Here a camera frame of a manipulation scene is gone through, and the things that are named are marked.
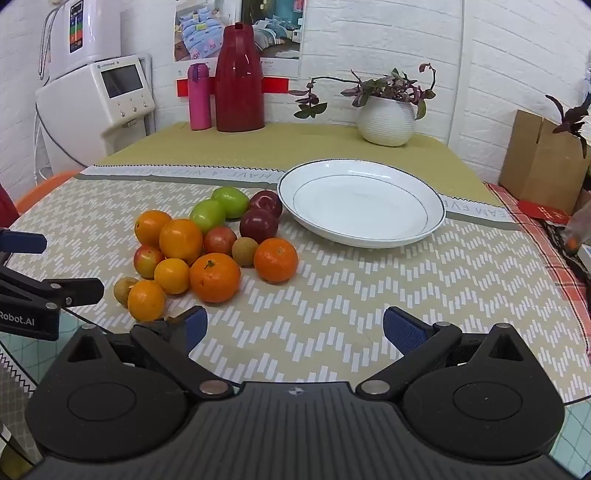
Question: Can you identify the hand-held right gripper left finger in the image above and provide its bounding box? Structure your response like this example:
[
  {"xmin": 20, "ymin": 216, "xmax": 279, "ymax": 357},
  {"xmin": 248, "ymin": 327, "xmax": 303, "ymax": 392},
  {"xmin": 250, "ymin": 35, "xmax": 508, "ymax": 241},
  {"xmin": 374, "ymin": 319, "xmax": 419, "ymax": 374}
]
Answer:
[{"xmin": 51, "ymin": 305, "xmax": 234, "ymax": 398}]

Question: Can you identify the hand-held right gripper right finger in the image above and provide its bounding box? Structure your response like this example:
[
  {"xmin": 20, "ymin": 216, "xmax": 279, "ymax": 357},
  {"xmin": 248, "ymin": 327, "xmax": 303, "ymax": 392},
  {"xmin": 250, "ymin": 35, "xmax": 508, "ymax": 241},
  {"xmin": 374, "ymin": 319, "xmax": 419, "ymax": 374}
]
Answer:
[{"xmin": 355, "ymin": 307, "xmax": 541, "ymax": 398}]

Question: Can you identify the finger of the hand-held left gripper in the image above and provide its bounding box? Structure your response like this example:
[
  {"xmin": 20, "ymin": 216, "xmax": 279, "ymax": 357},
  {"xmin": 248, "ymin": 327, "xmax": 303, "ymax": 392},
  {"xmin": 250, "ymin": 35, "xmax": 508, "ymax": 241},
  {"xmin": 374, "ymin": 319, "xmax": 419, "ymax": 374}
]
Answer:
[
  {"xmin": 0, "ymin": 272, "xmax": 105, "ymax": 309},
  {"xmin": 0, "ymin": 228, "xmax": 48, "ymax": 269}
]

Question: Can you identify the brown longan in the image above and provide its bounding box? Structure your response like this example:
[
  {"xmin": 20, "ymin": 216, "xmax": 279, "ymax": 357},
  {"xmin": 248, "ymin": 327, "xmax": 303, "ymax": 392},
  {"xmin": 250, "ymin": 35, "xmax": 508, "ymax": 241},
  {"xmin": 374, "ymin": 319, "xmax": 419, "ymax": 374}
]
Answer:
[
  {"xmin": 113, "ymin": 277, "xmax": 139, "ymax": 308},
  {"xmin": 231, "ymin": 237, "xmax": 259, "ymax": 267}
]

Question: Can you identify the large orange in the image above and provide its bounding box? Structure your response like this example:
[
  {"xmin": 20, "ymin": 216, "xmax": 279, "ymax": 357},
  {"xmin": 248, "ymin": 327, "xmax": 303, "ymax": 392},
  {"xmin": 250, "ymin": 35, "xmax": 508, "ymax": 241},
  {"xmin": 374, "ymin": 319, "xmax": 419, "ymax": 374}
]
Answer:
[
  {"xmin": 159, "ymin": 219, "xmax": 204, "ymax": 266},
  {"xmin": 189, "ymin": 253, "xmax": 242, "ymax": 304}
]

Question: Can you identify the small orange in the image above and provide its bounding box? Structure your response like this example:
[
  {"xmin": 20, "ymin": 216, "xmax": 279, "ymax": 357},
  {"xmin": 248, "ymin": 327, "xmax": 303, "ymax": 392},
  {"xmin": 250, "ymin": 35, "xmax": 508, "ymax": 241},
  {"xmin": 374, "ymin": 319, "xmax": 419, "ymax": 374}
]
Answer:
[
  {"xmin": 127, "ymin": 280, "xmax": 166, "ymax": 322},
  {"xmin": 135, "ymin": 210, "xmax": 172, "ymax": 248},
  {"xmin": 253, "ymin": 237, "xmax": 299, "ymax": 283},
  {"xmin": 154, "ymin": 258, "xmax": 191, "ymax": 295}
]

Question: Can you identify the red yellow apple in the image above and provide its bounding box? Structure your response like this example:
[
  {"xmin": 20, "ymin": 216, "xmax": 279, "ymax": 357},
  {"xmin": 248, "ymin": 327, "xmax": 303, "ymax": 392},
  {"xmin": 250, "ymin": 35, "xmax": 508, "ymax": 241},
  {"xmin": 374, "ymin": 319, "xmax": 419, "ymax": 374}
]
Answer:
[
  {"xmin": 133, "ymin": 245, "xmax": 164, "ymax": 280},
  {"xmin": 204, "ymin": 226, "xmax": 238, "ymax": 257}
]

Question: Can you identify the green apple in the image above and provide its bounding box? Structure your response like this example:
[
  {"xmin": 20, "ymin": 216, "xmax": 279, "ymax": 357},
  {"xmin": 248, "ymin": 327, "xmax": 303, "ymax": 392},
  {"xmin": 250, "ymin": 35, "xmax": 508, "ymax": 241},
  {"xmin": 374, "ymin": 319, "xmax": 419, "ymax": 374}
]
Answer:
[
  {"xmin": 189, "ymin": 199, "xmax": 227, "ymax": 234},
  {"xmin": 211, "ymin": 186, "xmax": 250, "ymax": 219}
]

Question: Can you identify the dark red apple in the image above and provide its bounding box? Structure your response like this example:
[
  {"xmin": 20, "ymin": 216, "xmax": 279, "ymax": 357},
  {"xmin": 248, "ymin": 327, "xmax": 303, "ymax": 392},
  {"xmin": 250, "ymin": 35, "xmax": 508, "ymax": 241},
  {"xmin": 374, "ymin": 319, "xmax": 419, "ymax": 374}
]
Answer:
[
  {"xmin": 239, "ymin": 208, "xmax": 279, "ymax": 244},
  {"xmin": 249, "ymin": 189, "xmax": 283, "ymax": 219}
]

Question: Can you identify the white plate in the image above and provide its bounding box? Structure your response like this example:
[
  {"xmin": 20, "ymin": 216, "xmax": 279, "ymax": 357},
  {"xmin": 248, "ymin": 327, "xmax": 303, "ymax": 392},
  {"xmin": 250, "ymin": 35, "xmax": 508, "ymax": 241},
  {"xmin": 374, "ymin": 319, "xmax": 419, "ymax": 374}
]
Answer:
[{"xmin": 277, "ymin": 159, "xmax": 446, "ymax": 249}]

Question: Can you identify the dark red object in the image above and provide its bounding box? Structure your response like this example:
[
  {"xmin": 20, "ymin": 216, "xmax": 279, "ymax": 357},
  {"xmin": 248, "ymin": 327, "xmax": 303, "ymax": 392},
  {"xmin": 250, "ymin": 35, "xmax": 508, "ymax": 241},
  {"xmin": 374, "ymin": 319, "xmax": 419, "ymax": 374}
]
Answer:
[{"xmin": 0, "ymin": 185, "xmax": 19, "ymax": 227}]

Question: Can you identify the chevron patterned tablecloth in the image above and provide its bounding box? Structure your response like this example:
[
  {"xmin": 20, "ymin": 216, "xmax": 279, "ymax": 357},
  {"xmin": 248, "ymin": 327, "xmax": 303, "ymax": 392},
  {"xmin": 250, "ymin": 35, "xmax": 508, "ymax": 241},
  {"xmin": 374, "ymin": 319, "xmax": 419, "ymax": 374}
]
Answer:
[{"xmin": 0, "ymin": 164, "xmax": 591, "ymax": 407}]

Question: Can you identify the white machine with screen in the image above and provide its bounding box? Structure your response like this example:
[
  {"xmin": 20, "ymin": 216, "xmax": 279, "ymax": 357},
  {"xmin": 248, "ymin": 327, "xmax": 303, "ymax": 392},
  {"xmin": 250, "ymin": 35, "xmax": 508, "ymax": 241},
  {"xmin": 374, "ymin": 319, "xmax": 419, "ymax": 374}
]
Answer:
[{"xmin": 34, "ymin": 53, "xmax": 155, "ymax": 174}]

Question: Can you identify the red plaid cloth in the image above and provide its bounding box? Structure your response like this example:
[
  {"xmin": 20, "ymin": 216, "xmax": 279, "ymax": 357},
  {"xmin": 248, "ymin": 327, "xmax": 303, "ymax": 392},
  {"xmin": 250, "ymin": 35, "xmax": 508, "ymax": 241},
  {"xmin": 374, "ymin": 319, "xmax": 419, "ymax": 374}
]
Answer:
[{"xmin": 485, "ymin": 182, "xmax": 591, "ymax": 356}]

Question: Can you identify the olive green tablecloth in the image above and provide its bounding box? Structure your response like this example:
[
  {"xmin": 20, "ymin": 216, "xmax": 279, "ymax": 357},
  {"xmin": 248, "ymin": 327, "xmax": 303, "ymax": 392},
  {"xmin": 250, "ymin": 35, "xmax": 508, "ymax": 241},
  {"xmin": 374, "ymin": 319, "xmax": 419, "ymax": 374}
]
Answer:
[{"xmin": 92, "ymin": 121, "xmax": 504, "ymax": 206}]

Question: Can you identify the red envelope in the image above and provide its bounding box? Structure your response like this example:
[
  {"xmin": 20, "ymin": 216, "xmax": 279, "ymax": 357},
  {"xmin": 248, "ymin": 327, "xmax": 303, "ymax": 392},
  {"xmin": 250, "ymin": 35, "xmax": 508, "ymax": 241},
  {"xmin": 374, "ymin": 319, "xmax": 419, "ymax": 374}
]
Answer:
[{"xmin": 517, "ymin": 198, "xmax": 573, "ymax": 224}]

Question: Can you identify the teal patterned cloth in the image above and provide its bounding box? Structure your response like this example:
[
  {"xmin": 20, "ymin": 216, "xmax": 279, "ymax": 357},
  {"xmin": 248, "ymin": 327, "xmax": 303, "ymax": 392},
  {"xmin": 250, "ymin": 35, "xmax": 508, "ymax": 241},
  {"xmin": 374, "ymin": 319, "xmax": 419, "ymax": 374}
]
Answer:
[{"xmin": 0, "ymin": 305, "xmax": 591, "ymax": 467}]

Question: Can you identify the clear plastic bag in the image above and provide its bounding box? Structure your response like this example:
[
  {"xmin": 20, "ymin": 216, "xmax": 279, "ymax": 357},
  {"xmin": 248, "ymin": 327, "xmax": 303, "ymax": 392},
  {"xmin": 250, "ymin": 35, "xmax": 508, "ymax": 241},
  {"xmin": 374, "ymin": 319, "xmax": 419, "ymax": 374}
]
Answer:
[{"xmin": 563, "ymin": 212, "xmax": 591, "ymax": 259}]

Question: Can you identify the potted plant in white pot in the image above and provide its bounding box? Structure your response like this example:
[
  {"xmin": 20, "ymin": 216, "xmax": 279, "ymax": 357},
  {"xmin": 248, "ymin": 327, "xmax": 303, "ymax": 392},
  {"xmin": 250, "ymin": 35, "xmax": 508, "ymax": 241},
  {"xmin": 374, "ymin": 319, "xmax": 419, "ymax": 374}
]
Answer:
[{"xmin": 288, "ymin": 63, "xmax": 437, "ymax": 147}]

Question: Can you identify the large cardboard box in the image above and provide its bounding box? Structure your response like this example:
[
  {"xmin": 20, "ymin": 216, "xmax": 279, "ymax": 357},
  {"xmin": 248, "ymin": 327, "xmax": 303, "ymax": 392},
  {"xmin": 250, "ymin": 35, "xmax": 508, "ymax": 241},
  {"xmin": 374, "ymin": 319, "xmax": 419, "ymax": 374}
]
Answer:
[{"xmin": 499, "ymin": 109, "xmax": 591, "ymax": 213}]

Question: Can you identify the pink bottle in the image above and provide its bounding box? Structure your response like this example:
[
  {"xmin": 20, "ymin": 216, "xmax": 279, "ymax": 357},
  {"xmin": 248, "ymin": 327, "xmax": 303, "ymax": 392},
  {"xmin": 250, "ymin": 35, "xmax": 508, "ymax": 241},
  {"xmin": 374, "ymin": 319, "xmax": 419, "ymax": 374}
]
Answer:
[{"xmin": 187, "ymin": 63, "xmax": 213, "ymax": 131}]

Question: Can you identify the white water purifier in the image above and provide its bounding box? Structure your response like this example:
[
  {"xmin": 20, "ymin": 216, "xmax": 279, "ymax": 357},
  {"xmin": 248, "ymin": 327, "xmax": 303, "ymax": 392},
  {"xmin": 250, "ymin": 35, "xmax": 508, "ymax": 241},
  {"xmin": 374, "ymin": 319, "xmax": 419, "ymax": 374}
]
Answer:
[{"xmin": 39, "ymin": 0, "xmax": 123, "ymax": 84}]

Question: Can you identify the red thermos jug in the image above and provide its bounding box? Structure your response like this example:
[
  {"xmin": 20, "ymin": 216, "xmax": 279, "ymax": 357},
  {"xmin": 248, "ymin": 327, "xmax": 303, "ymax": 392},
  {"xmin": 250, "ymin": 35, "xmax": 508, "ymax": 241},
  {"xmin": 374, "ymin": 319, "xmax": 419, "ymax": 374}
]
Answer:
[{"xmin": 213, "ymin": 22, "xmax": 266, "ymax": 133}]

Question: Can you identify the red paper strip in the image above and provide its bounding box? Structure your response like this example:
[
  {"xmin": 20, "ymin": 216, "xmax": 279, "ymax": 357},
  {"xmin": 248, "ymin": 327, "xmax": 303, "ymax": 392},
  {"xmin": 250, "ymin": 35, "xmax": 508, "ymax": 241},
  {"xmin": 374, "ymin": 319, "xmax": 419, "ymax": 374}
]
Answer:
[{"xmin": 175, "ymin": 78, "xmax": 289, "ymax": 97}]

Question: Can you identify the dark purple plant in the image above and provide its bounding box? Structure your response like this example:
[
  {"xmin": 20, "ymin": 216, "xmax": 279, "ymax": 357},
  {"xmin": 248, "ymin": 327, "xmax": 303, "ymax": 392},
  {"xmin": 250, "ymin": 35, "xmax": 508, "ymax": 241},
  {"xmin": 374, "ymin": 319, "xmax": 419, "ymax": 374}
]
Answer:
[{"xmin": 545, "ymin": 92, "xmax": 591, "ymax": 158}]

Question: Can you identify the grey hose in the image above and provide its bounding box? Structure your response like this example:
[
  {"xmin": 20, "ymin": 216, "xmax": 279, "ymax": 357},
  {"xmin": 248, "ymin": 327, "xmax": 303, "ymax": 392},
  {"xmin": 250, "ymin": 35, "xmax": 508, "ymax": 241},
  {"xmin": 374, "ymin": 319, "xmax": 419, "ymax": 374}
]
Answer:
[{"xmin": 38, "ymin": 7, "xmax": 58, "ymax": 81}]

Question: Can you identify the white wall conduit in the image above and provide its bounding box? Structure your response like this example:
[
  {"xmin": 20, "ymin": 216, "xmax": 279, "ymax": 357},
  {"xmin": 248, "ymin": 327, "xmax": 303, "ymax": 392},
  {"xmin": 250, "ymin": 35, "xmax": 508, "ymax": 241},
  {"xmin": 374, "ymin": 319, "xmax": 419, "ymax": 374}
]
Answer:
[{"xmin": 444, "ymin": 0, "xmax": 466, "ymax": 144}]

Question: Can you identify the wall poster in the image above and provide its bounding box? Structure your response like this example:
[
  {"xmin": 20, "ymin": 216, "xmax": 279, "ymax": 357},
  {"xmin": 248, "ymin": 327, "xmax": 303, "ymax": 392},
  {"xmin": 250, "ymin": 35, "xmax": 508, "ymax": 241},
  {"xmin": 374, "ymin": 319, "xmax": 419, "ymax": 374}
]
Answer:
[{"xmin": 173, "ymin": 0, "xmax": 308, "ymax": 79}]

